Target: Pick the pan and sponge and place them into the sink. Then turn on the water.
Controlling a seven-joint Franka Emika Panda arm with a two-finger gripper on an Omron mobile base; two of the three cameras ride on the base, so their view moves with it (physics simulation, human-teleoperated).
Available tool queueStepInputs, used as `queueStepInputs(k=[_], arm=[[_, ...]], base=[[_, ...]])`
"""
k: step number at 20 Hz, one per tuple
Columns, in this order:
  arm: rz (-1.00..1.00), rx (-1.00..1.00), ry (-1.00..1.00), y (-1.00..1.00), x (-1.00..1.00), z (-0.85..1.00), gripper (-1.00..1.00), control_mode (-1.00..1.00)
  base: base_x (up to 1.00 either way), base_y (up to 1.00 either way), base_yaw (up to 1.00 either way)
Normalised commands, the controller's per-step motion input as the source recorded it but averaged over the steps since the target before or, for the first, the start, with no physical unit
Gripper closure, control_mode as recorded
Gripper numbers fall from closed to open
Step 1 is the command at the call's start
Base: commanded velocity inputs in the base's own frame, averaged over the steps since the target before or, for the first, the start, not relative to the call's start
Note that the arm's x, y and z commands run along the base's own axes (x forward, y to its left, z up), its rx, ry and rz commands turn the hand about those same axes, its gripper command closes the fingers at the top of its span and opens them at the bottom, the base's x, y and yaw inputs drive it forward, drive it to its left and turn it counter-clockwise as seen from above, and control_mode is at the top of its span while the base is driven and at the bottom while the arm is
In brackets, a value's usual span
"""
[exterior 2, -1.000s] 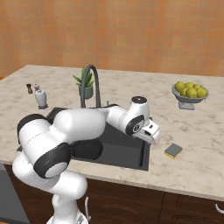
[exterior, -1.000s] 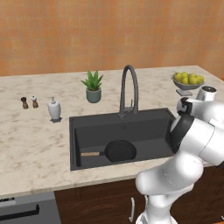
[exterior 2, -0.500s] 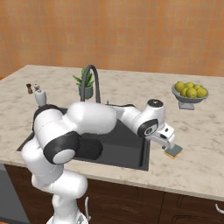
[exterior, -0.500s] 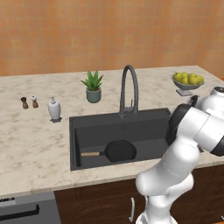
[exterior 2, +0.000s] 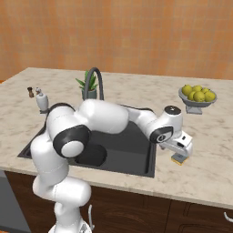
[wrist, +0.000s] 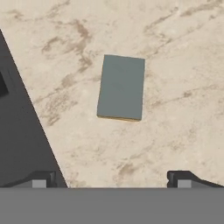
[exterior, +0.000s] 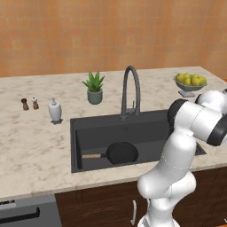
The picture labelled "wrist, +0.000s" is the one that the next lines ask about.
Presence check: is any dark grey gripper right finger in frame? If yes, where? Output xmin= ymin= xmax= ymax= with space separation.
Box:
xmin=166 ymin=170 xmax=224 ymax=189

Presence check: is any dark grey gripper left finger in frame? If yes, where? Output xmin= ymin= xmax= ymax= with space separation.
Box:
xmin=0 ymin=170 xmax=58 ymax=189

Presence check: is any grey-green sponge with yellow base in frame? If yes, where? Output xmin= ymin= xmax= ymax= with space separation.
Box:
xmin=96 ymin=53 xmax=146 ymax=123

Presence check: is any dark grey hob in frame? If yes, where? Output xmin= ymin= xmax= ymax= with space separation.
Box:
xmin=0 ymin=29 xmax=69 ymax=189

